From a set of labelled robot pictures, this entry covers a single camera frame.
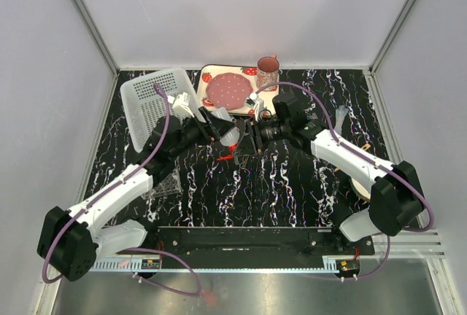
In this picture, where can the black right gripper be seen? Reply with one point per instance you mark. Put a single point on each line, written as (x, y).
(246, 146)

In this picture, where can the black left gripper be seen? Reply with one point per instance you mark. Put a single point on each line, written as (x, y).
(219, 126)

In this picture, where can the white red-capped wash bottle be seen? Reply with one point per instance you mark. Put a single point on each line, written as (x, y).
(231, 139)

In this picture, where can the bundle of plastic pipettes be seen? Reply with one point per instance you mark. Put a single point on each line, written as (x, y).
(340, 115)

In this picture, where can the wooden test tube clamp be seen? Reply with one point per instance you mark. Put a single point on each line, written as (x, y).
(362, 150)

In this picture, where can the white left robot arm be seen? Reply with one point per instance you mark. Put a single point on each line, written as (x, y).
(72, 240)

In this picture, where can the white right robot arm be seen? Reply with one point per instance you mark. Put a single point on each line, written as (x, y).
(395, 189)

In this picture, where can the pink polka dot plate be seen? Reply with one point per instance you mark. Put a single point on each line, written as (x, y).
(228, 90)

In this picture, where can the strawberry pattern tray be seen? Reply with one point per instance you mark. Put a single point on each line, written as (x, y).
(212, 70)

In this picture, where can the pink floral mug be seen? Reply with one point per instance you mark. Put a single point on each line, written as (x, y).
(268, 72)

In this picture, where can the clear test tube rack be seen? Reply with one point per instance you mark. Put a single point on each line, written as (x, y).
(170, 185)

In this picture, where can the white plastic mesh basket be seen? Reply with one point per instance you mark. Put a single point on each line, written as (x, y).
(143, 107)

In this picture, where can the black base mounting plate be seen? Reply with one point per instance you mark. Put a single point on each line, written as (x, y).
(314, 240)

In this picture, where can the white ceramic bowl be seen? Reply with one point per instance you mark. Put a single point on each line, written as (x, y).
(360, 190)

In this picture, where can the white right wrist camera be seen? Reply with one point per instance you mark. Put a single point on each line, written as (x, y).
(256, 104)

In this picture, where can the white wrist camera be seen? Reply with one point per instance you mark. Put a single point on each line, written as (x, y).
(256, 104)
(184, 105)

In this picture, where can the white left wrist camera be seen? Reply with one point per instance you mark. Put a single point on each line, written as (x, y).
(184, 105)

